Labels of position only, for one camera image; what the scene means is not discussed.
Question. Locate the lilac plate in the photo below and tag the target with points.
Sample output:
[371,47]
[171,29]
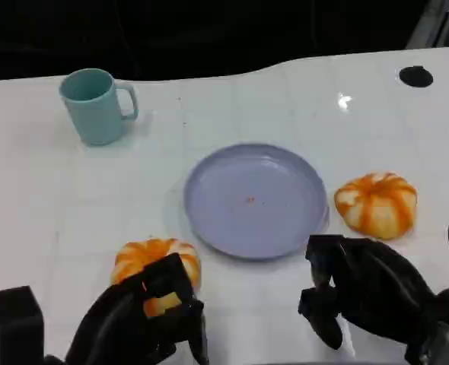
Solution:
[255,201]

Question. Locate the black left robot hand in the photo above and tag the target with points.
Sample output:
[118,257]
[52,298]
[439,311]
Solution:
[114,327]

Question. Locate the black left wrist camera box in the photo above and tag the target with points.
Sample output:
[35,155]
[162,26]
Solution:
[15,323]

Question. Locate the orange and white bread roll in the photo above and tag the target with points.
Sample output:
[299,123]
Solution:
[376,205]
[133,258]

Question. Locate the grey metal frame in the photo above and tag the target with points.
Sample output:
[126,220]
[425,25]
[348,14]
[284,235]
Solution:
[437,23]

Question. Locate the pale green mug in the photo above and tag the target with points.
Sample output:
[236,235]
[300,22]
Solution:
[93,110]

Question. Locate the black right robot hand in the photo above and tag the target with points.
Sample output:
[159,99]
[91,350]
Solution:
[376,281]

